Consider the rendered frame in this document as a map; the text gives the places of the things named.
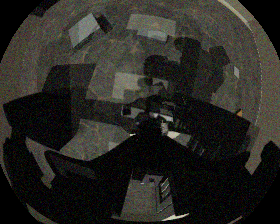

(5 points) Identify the orange rectangular block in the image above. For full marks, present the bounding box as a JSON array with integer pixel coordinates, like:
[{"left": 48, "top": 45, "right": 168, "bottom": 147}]
[{"left": 236, "top": 108, "right": 241, "bottom": 116}]

